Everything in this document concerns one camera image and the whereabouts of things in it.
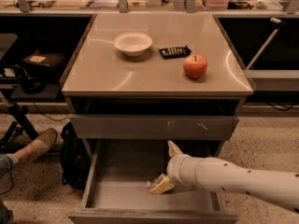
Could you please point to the white bowl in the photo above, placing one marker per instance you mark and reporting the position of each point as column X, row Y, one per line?
column 132, row 44

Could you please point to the open grey middle drawer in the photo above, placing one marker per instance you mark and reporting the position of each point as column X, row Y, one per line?
column 117, row 190

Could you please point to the tan slip-on shoe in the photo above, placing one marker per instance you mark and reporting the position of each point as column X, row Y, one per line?
column 36, row 148

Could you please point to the black headphones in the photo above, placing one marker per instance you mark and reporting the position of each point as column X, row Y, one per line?
column 28, row 84

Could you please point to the closed grey top drawer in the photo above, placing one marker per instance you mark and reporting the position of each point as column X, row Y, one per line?
column 148, row 127

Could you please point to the blue jeans leg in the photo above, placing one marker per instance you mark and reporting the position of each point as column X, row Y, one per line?
column 7, row 163

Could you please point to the white-handled stick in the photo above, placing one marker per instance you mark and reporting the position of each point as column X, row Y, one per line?
column 278, row 25

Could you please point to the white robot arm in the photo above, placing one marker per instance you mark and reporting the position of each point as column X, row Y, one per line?
column 217, row 175

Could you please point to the black tripod stand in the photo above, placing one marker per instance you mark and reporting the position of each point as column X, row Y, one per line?
column 20, row 123

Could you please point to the black box with label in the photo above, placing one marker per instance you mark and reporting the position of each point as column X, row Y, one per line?
column 51, row 60

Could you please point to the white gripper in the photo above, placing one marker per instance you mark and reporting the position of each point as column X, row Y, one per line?
column 173, row 169

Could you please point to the black backpack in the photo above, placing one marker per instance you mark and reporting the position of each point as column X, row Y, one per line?
column 74, row 159

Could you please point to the red apple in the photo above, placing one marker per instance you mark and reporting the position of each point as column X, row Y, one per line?
column 195, row 66

